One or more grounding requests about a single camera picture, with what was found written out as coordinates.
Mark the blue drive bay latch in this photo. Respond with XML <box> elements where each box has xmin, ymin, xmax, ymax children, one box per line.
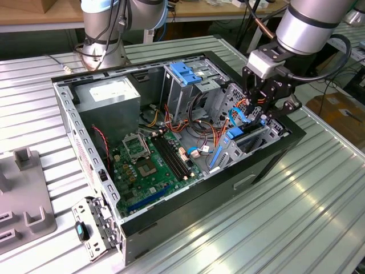
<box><xmin>169</xmin><ymin>62</ymin><xmax>202</xmax><ymax>86</ymax></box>

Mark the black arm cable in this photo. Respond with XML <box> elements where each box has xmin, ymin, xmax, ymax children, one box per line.
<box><xmin>73</xmin><ymin>0</ymin><xmax>133</xmax><ymax>71</ymax></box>

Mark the black latch with blue insert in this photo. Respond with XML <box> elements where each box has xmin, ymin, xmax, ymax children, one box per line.
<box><xmin>74</xmin><ymin>221</ymin><xmax>91</xmax><ymax>243</ymax></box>

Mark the grey parts rack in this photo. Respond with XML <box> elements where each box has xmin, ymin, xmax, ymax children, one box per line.
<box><xmin>0</xmin><ymin>147</ymin><xmax>58</xmax><ymax>255</ymax></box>

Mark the black RAM slot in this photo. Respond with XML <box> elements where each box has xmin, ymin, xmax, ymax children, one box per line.
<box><xmin>150</xmin><ymin>134</ymin><xmax>188</xmax><ymax>181</ymax></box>
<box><xmin>158</xmin><ymin>131</ymin><xmax>194</xmax><ymax>178</ymax></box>

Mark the flat brown cardboard box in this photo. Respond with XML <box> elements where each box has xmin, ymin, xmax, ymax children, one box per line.
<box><xmin>306</xmin><ymin>92</ymin><xmax>365</xmax><ymax>138</ymax></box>

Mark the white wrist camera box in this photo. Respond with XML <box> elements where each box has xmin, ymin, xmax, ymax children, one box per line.
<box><xmin>246</xmin><ymin>49</ymin><xmax>287</xmax><ymax>80</ymax></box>

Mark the orange yellow wire bundle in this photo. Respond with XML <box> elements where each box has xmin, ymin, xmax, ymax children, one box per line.
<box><xmin>139</xmin><ymin>102</ymin><xmax>229</xmax><ymax>152</ymax></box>

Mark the grey power supply unit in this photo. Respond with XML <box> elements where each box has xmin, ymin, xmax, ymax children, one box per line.
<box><xmin>72</xmin><ymin>76</ymin><xmax>142</xmax><ymax>149</ymax></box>

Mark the grey metal slot bracket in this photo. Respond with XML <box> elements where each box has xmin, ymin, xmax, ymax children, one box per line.
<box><xmin>71</xmin><ymin>196</ymin><xmax>122</xmax><ymax>263</ymax></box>

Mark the wooden desk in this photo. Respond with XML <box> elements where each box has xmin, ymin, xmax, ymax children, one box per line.
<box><xmin>0</xmin><ymin>0</ymin><xmax>290</xmax><ymax>34</ymax></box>

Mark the slatted metal side table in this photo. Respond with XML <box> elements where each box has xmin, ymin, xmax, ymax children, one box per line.
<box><xmin>325</xmin><ymin>19</ymin><xmax>365</xmax><ymax>83</ymax></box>

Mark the blue expansion slot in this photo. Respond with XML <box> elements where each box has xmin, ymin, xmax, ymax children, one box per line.
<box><xmin>127</xmin><ymin>184</ymin><xmax>172</xmax><ymax>213</ymax></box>

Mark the black PC case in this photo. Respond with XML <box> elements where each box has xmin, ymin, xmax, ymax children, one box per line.
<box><xmin>50</xmin><ymin>50</ymin><xmax>307</xmax><ymax>267</ymax></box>

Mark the small brown cardboard box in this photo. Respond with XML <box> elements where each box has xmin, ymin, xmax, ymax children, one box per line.
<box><xmin>40</xmin><ymin>0</ymin><xmax>63</xmax><ymax>14</ymax></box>

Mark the orange red power wire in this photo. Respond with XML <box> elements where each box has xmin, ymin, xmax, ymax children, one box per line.
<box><xmin>210</xmin><ymin>96</ymin><xmax>267</xmax><ymax>151</ymax></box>

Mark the blue data wire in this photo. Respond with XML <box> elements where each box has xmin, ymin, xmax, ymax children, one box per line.
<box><xmin>186</xmin><ymin>107</ymin><xmax>252</xmax><ymax>156</ymax></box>

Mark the CPU socket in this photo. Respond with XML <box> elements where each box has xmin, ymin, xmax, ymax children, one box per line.
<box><xmin>136</xmin><ymin>158</ymin><xmax>159</xmax><ymax>179</ymax></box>

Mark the grey optical drive cage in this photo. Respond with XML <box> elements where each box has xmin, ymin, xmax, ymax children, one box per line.
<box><xmin>159</xmin><ymin>58</ymin><xmax>229</xmax><ymax>123</ymax></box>

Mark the metal socket cover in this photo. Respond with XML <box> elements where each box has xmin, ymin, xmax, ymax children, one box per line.
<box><xmin>121</xmin><ymin>132</ymin><xmax>151</xmax><ymax>160</ymax></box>

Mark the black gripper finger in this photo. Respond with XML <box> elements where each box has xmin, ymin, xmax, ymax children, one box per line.
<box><xmin>242</xmin><ymin>67</ymin><xmax>263</xmax><ymax>127</ymax></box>
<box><xmin>262</xmin><ymin>95</ymin><xmax>303</xmax><ymax>127</ymax></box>

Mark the red black twisted wire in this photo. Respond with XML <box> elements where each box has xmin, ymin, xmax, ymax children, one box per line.
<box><xmin>91</xmin><ymin>124</ymin><xmax>112</xmax><ymax>172</ymax></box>

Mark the green motherboard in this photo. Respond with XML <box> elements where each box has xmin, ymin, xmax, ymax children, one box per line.
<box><xmin>109</xmin><ymin>128</ymin><xmax>206</xmax><ymax>219</ymax></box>

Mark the grey cable with metal plug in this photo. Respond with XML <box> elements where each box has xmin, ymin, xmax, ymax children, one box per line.
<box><xmin>45</xmin><ymin>53</ymin><xmax>74</xmax><ymax>74</ymax></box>

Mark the thick black camera cable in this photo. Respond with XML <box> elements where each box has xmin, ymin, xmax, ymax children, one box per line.
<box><xmin>278</xmin><ymin>34</ymin><xmax>352</xmax><ymax>83</ymax></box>

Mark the grey metal disk bay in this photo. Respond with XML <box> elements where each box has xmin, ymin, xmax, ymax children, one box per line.
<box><xmin>206</xmin><ymin>82</ymin><xmax>289</xmax><ymax>175</ymax></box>

